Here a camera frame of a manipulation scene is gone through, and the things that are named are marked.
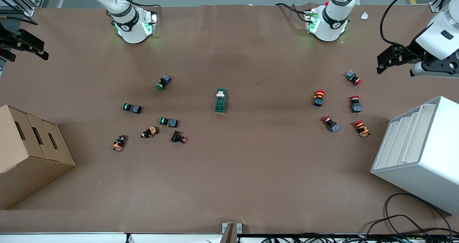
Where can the white stepped rack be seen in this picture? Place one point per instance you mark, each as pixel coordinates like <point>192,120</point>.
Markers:
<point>430,157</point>

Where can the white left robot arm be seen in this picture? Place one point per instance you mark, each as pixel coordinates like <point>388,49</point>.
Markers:
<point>333,20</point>

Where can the green push button blue block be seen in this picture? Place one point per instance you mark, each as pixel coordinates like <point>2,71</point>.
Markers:
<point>132,108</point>
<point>168,122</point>
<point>164,81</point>

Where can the red mushroom button blue block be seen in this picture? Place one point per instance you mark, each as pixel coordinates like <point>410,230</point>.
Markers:
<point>355,105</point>
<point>331,124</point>
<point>353,77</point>

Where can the black square button red block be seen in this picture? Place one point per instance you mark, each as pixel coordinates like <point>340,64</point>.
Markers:
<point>177,137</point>

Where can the red mushroom button orange block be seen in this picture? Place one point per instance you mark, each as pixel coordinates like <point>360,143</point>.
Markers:
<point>362,128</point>

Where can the grey metal camera bracket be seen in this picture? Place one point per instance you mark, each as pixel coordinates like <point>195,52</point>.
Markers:
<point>231,232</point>

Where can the brown cardboard box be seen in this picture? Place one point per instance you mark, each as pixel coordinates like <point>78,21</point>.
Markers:
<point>21,157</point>

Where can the red yellow emergency stop button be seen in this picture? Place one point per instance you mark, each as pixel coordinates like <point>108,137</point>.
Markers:
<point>318,97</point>

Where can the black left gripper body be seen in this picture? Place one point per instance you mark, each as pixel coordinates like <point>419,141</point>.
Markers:
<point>408,53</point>

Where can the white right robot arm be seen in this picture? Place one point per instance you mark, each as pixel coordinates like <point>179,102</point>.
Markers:
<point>131,28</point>

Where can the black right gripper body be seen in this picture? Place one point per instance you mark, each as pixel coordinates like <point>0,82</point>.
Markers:
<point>10,39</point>

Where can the white table edge rail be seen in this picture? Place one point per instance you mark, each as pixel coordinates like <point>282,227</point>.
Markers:
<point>71,238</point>

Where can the white paper scrap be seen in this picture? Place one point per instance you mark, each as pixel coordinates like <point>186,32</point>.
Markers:
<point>364,15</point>

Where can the black push button orange block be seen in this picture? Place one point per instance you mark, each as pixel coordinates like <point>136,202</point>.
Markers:
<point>149,132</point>
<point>119,143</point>

